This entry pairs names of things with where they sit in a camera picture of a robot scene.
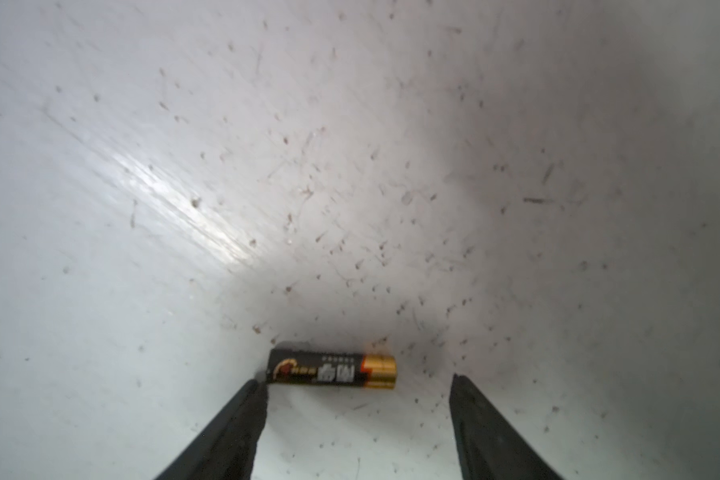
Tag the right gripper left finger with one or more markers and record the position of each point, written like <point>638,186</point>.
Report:
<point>226,447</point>

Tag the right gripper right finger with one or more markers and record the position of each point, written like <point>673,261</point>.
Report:
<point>488,446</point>

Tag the black gold AA battery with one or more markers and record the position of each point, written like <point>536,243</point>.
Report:
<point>298,367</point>

